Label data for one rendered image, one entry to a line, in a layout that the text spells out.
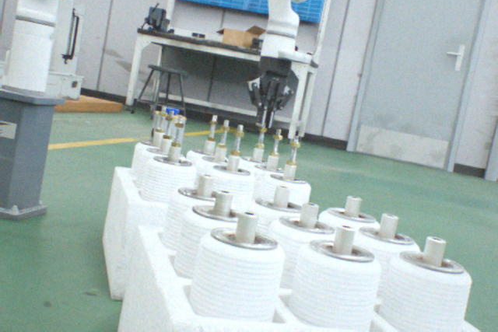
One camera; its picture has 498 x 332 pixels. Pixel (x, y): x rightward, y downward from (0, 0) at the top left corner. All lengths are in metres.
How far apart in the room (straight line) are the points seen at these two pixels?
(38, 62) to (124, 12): 5.38
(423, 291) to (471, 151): 5.68
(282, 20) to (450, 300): 0.87
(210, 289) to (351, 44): 5.82
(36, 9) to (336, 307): 1.17
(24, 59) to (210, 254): 1.07
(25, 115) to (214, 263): 1.04
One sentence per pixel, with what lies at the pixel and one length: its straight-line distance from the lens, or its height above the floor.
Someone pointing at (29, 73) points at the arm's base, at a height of 0.35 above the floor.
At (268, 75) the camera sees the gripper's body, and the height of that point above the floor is 0.45.
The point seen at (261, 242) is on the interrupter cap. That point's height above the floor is 0.25.
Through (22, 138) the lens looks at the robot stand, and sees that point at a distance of 1.67.
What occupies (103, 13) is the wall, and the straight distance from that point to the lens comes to 7.13.
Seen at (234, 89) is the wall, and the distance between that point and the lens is 6.59.
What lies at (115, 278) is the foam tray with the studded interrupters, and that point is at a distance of 1.22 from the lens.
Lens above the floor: 0.42
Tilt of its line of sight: 5 degrees down
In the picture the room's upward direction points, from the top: 11 degrees clockwise
